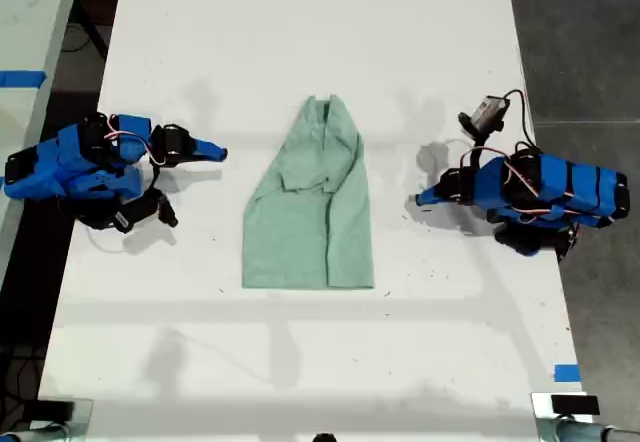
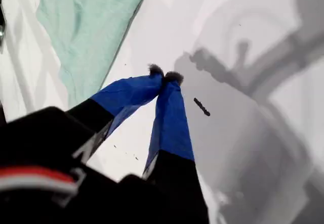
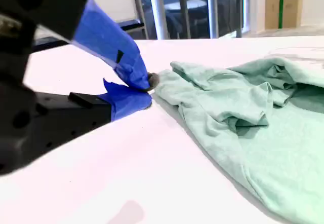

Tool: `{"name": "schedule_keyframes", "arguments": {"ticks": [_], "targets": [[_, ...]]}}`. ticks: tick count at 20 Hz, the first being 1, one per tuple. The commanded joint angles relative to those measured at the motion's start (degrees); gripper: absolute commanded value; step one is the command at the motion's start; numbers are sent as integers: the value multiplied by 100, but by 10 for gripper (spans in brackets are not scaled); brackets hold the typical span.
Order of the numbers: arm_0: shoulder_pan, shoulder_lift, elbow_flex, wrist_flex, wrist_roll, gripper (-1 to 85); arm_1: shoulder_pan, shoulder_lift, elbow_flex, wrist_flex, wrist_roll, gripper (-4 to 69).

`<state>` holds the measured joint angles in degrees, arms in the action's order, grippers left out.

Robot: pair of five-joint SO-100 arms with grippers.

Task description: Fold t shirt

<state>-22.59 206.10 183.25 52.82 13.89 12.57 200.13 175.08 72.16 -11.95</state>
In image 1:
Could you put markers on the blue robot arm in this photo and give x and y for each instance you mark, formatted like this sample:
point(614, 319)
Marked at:
point(560, 187)
point(50, 172)

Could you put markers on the pale side table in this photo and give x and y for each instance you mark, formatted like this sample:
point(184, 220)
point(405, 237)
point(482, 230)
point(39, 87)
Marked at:
point(25, 22)

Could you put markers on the grey tube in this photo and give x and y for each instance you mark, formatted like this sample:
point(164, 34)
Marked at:
point(585, 432)
point(30, 434)

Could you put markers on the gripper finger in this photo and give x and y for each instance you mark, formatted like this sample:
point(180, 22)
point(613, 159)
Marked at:
point(436, 201)
point(207, 155)
point(207, 145)
point(437, 190)

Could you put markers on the small black object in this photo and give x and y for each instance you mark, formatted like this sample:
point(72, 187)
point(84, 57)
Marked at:
point(324, 438)

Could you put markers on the pale green T-shirt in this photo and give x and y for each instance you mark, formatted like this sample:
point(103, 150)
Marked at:
point(300, 222)

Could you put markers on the blue tape strip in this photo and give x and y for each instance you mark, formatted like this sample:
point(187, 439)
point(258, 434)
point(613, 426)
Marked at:
point(567, 373)
point(20, 78)

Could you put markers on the black camera stalk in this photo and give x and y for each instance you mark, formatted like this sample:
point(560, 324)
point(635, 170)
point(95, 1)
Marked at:
point(481, 149)
point(154, 179)

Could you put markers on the black and grey camera box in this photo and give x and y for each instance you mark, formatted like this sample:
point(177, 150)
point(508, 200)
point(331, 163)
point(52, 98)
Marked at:
point(487, 112)

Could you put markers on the small black box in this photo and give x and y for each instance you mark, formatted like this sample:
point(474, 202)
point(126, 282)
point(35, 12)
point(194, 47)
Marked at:
point(575, 405)
point(56, 410)

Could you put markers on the metal table bracket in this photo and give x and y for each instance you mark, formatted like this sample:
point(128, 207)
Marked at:
point(82, 422)
point(542, 419)

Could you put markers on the dark table leg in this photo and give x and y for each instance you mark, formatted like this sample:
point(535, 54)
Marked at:
point(92, 27)

